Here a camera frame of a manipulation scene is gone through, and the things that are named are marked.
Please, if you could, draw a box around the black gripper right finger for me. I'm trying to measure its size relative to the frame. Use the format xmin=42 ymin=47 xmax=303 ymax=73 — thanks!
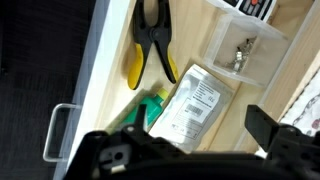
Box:
xmin=245 ymin=104 xmax=280 ymax=151

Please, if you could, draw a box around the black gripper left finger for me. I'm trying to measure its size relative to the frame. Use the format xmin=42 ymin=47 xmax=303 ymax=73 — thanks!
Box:
xmin=133 ymin=104 xmax=148 ymax=131

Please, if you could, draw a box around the white drawer with metal handle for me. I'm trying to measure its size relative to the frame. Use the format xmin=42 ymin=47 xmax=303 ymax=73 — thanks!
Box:
xmin=43 ymin=0 xmax=318 ymax=164

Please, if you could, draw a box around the green plastic bottle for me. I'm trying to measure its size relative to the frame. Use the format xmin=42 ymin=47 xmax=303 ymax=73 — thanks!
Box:
xmin=121 ymin=87 xmax=170 ymax=133

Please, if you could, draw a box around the patterned white cloth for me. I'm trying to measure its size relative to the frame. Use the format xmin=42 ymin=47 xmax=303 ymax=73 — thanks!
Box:
xmin=279 ymin=68 xmax=320 ymax=138

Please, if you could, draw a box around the labelled plastic bag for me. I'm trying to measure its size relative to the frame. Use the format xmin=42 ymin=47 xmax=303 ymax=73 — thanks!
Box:
xmin=148 ymin=63 xmax=236 ymax=154

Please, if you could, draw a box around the small metal hardware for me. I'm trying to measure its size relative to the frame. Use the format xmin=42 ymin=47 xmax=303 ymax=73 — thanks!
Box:
xmin=226 ymin=35 xmax=258 ymax=74

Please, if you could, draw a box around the black and yellow spring clamp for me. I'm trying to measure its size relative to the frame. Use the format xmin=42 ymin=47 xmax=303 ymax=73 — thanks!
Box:
xmin=127 ymin=0 xmax=180 ymax=91

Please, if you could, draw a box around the clear plastic box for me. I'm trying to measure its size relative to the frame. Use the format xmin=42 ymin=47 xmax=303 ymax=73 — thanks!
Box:
xmin=203 ymin=13 xmax=291 ymax=88

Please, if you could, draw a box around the clear box with dark parts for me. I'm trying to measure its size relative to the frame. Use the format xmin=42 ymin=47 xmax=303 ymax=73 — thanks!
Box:
xmin=206 ymin=0 xmax=279 ymax=24

